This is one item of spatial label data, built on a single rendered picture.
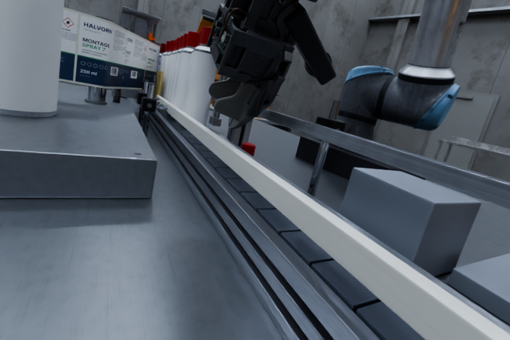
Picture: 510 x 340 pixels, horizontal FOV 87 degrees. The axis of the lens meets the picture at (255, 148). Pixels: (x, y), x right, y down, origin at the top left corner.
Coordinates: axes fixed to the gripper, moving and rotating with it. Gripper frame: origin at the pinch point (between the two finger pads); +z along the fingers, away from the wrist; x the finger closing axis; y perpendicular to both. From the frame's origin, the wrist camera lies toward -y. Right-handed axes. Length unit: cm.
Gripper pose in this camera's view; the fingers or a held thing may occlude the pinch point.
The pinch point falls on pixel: (237, 121)
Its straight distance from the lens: 40.5
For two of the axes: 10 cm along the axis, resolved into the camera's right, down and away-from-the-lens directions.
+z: -4.1, 6.9, 5.9
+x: 2.9, 7.2, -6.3
